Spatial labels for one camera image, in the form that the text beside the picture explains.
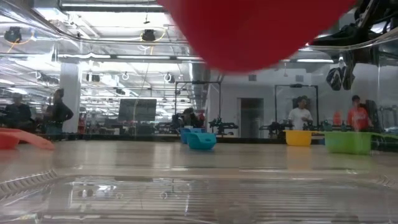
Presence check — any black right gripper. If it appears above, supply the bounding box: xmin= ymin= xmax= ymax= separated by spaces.
xmin=310 ymin=0 xmax=398 ymax=91

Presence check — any green measuring cup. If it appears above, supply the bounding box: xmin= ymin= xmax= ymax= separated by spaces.
xmin=323 ymin=131 xmax=398 ymax=156

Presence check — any yellow measuring cup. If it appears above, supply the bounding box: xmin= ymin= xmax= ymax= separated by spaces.
xmin=283 ymin=129 xmax=324 ymax=147

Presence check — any red measuring cup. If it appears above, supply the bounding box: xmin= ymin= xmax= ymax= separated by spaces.
xmin=157 ymin=0 xmax=358 ymax=75

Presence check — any teal measuring cup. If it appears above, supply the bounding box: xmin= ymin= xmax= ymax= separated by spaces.
xmin=185 ymin=132 xmax=218 ymax=151

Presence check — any clear plastic basket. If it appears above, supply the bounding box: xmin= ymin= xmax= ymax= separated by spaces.
xmin=0 ymin=0 xmax=398 ymax=224

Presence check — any orange measuring cup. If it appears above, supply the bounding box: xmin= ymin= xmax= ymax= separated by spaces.
xmin=0 ymin=127 xmax=56 ymax=151

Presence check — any person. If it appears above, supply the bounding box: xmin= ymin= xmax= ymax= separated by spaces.
xmin=181 ymin=107 xmax=201 ymax=128
xmin=45 ymin=88 xmax=75 ymax=135
xmin=346 ymin=95 xmax=374 ymax=131
xmin=287 ymin=95 xmax=314 ymax=131
xmin=2 ymin=92 xmax=32 ymax=131

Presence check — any black background equipment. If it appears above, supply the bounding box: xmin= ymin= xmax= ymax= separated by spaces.
xmin=365 ymin=99 xmax=385 ymax=131

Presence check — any black screen panel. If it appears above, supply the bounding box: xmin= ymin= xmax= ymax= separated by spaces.
xmin=118 ymin=98 xmax=157 ymax=122

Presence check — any white pillar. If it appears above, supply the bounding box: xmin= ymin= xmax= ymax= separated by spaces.
xmin=59 ymin=62 xmax=82 ymax=134

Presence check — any silver ventilation duct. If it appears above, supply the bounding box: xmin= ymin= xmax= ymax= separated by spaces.
xmin=191 ymin=60 xmax=212 ymax=110

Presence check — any black hanging camera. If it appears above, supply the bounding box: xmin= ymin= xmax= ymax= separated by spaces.
xmin=141 ymin=29 xmax=156 ymax=42
xmin=3 ymin=26 xmax=22 ymax=44

